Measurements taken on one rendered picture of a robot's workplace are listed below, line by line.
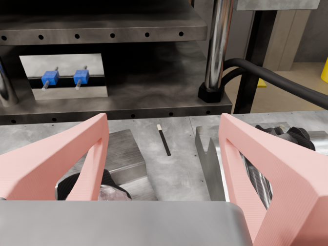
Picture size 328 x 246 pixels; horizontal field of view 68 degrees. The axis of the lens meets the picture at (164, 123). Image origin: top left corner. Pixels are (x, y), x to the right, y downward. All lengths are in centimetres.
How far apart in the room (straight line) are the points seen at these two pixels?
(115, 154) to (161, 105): 41
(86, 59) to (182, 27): 34
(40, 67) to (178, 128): 52
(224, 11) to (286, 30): 232
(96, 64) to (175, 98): 31
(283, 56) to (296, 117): 234
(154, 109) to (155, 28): 28
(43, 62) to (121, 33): 29
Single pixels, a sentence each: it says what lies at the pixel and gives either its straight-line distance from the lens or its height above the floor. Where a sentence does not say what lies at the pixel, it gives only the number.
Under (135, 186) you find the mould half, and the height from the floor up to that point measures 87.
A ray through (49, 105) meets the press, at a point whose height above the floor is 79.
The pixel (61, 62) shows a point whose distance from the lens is 93.
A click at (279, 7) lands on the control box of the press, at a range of 103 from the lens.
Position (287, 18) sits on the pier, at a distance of 307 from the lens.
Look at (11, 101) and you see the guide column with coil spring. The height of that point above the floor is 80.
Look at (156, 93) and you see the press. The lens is 96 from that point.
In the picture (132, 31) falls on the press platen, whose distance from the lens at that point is 86.
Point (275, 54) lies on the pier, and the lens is 317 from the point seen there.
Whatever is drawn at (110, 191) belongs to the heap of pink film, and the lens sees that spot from 49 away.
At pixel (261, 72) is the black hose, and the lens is 87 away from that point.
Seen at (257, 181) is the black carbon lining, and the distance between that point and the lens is 51.
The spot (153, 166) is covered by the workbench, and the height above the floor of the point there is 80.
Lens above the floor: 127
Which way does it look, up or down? 37 degrees down
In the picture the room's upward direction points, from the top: straight up
